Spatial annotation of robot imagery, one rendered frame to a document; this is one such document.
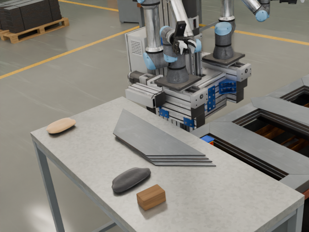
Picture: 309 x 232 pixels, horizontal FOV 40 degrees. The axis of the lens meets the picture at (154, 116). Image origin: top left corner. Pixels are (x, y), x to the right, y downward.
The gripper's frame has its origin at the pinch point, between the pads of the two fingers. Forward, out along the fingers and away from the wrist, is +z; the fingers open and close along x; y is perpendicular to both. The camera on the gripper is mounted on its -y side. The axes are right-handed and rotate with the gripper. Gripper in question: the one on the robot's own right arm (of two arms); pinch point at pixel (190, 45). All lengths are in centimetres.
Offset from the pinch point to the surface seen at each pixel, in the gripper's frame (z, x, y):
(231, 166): 48, -2, 41
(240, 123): -17, -45, 57
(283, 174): 40, -37, 56
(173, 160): 34, 20, 43
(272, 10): -478, -381, 95
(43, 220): -84, 73, 157
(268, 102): -26, -70, 50
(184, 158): 35, 15, 41
